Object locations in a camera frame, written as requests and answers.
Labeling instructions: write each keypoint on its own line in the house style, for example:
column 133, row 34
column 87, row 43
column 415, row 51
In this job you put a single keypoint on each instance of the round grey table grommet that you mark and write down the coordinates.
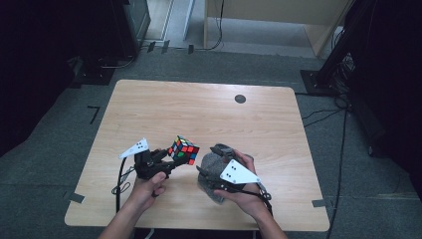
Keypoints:
column 240, row 99

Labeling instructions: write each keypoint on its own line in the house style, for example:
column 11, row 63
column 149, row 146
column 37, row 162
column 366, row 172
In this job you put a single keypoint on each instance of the black metal stand with base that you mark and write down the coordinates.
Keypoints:
column 326, row 69

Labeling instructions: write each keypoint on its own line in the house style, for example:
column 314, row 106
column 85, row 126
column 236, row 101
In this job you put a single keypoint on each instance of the short black floor tape piece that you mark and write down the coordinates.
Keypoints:
column 151, row 46
column 165, row 46
column 190, row 49

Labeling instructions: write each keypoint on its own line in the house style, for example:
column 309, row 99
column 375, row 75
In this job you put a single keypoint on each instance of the grey knitted cloth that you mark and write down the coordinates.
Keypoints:
column 212, row 164

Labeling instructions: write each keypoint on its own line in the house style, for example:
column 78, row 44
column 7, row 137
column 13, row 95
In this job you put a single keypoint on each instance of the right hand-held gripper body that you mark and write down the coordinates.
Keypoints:
column 239, row 174

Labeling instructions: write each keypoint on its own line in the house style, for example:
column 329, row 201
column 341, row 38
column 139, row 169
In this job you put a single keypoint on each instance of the person's left hand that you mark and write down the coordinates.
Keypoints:
column 146, row 194

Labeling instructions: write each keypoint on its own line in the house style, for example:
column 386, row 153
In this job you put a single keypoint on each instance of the multicoloured puzzle cube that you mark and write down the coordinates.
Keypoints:
column 183, row 150

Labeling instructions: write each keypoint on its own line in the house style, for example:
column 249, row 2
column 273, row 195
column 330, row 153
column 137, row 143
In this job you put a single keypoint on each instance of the dark curtain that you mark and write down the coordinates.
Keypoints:
column 394, row 83
column 40, row 66

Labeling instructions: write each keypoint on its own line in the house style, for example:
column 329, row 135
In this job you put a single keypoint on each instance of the black floor base plate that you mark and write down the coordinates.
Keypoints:
column 94, row 74

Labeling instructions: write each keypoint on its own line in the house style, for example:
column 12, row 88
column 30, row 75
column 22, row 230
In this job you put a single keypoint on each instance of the person's right hand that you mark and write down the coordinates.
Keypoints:
column 249, row 202

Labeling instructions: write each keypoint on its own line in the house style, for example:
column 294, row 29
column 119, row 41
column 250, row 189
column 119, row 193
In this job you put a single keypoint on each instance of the grey tape strip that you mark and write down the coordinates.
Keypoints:
column 319, row 203
column 76, row 197

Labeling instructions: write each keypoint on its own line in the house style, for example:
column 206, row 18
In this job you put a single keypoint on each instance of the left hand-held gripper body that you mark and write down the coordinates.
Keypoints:
column 146, row 166

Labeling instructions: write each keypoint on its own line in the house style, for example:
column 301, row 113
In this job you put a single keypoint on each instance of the light wooden cabinet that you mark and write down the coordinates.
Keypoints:
column 275, row 13

